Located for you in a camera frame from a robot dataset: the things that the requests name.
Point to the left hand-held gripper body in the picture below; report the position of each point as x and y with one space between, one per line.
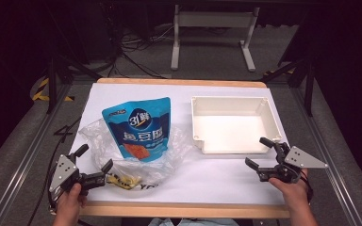
64 171

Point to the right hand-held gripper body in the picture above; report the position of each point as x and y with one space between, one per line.
303 158

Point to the clear plastic bag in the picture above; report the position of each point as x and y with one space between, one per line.
157 169

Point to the person's left hand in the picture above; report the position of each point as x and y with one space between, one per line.
70 202

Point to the person's right hand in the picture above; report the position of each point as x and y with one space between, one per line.
290 193

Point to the white plastic box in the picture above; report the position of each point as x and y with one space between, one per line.
232 130

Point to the blue snack pouch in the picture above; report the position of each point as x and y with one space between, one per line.
141 132

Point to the white paper sheet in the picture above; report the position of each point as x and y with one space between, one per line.
207 182

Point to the black metal stand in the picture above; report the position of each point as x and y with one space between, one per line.
52 81
309 91

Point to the yellow black floor tape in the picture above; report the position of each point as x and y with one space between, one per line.
41 91

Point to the white metal stand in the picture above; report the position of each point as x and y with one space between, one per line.
215 19

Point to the aluminium frame rail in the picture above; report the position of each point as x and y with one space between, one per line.
25 157
330 169

